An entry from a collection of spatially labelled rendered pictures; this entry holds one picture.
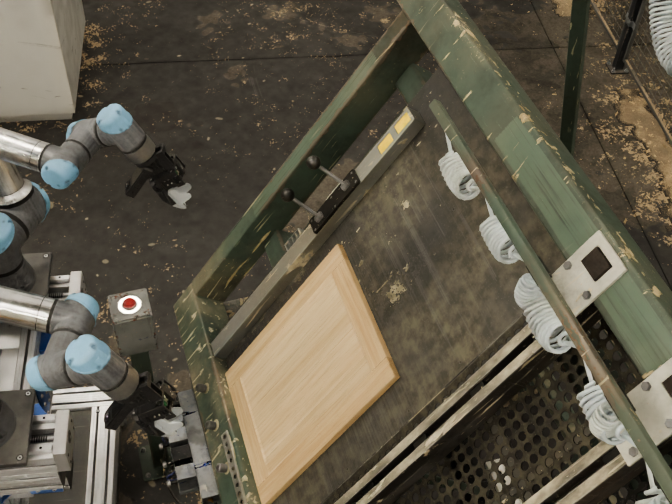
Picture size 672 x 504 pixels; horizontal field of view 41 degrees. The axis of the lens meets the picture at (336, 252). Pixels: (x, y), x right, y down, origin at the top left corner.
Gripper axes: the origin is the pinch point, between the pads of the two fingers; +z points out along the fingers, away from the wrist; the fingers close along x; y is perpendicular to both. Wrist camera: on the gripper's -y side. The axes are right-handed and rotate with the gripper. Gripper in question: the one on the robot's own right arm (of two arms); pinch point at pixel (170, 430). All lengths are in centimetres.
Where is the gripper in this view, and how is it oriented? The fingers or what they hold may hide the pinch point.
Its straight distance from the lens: 207.2
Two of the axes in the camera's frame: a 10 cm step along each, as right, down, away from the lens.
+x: -1.2, -7.3, 6.7
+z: 4.2, 5.7, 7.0
